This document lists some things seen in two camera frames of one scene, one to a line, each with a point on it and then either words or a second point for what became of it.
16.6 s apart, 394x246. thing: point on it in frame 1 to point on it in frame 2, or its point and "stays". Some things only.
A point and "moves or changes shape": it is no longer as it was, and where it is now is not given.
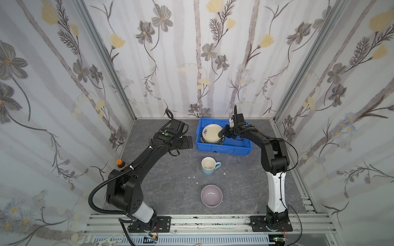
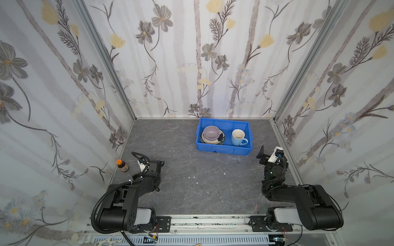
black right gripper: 231,131 to 268,160
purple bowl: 211,196 to 211,132
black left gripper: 187,142 to 154,167
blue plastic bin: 230,146 stays
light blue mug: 209,165 moves or changes shape
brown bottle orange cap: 120,163 stays
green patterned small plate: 219,142 stays
